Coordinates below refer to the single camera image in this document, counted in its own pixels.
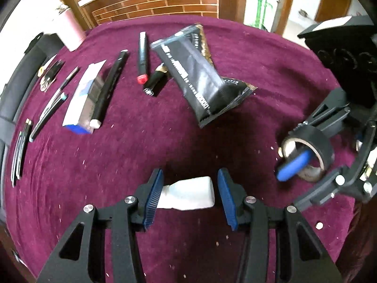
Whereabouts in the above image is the black pen teal tip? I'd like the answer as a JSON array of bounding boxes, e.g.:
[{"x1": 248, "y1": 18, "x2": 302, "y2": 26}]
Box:
[{"x1": 29, "y1": 92, "x2": 69, "y2": 140}]

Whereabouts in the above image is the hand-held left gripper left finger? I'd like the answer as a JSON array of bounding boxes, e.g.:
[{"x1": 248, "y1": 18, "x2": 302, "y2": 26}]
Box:
[{"x1": 35, "y1": 169, "x2": 164, "y2": 283}]

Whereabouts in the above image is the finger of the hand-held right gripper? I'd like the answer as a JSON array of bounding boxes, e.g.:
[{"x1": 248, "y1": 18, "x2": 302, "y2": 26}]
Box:
[
  {"x1": 277, "y1": 121, "x2": 377, "y2": 213},
  {"x1": 300, "y1": 88, "x2": 366, "y2": 136}
]

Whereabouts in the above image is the black gold foil packet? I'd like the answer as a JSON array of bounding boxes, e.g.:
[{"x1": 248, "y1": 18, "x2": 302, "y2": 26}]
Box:
[{"x1": 194, "y1": 24, "x2": 258, "y2": 108}]

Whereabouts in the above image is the wooden cabinet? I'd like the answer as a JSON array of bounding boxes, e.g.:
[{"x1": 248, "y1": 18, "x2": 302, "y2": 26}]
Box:
[{"x1": 49, "y1": 0, "x2": 248, "y2": 31}]

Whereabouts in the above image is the green bamboo wall decoration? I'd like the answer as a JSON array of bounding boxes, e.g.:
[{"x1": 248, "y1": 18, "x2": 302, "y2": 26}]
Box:
[{"x1": 255, "y1": 0, "x2": 274, "y2": 30}]

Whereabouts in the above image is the blue and white carton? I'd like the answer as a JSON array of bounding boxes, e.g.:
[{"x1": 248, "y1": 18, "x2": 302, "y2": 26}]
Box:
[{"x1": 62, "y1": 60, "x2": 107, "y2": 134}]

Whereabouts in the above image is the black marker white cap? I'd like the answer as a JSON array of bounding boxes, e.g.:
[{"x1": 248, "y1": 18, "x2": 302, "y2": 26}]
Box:
[{"x1": 91, "y1": 50, "x2": 129, "y2": 129}]

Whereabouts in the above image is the black sofa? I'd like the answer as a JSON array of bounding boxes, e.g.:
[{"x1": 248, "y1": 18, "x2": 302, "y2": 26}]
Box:
[{"x1": 0, "y1": 32, "x2": 64, "y2": 213}]

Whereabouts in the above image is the black tape roll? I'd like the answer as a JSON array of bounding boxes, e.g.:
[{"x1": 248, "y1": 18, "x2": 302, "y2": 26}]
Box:
[{"x1": 278, "y1": 125, "x2": 335, "y2": 183}]

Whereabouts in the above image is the pink bottle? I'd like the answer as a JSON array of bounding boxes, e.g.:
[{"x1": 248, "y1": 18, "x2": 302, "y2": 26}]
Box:
[{"x1": 55, "y1": 4, "x2": 87, "y2": 52}]

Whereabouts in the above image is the black lipstick tube gold band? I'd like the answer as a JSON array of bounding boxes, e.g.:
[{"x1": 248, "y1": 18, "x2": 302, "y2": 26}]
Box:
[{"x1": 143, "y1": 64, "x2": 168, "y2": 96}]

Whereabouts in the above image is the slim black silver pen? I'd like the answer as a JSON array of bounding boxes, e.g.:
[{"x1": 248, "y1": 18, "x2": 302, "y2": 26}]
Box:
[{"x1": 44, "y1": 66, "x2": 81, "y2": 115}]

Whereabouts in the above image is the black pen gold tip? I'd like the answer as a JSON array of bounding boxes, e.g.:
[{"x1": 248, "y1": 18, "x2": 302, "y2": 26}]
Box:
[{"x1": 18, "y1": 119, "x2": 32, "y2": 180}]

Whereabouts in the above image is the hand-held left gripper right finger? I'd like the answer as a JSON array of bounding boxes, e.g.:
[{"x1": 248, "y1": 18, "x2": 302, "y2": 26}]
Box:
[{"x1": 218, "y1": 168, "x2": 342, "y2": 283}]

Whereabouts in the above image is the black marker red cap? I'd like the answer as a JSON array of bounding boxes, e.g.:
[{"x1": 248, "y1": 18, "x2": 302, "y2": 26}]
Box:
[{"x1": 137, "y1": 31, "x2": 149, "y2": 84}]

